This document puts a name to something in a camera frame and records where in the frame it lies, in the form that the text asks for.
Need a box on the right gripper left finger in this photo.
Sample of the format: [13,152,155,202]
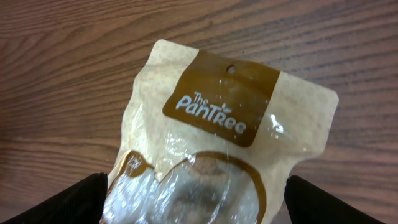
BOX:
[2,173,108,224]

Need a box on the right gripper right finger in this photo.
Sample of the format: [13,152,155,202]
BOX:
[284,175,383,224]

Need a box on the beige snack pouch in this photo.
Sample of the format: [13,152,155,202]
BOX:
[101,40,339,223]

